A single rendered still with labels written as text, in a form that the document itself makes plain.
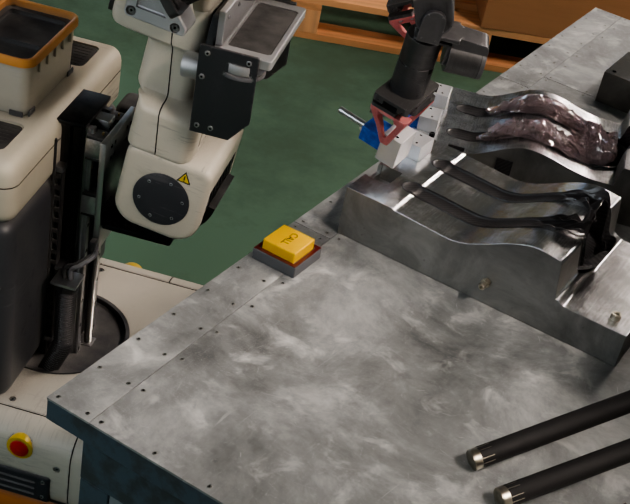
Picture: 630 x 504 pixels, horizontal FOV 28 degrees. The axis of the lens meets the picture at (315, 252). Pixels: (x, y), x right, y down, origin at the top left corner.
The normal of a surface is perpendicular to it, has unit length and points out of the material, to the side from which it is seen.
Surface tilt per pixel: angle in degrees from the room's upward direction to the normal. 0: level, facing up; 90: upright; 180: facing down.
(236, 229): 0
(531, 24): 90
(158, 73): 90
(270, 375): 0
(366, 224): 90
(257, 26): 0
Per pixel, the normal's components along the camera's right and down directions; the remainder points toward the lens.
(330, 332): 0.16, -0.82
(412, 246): -0.53, 0.40
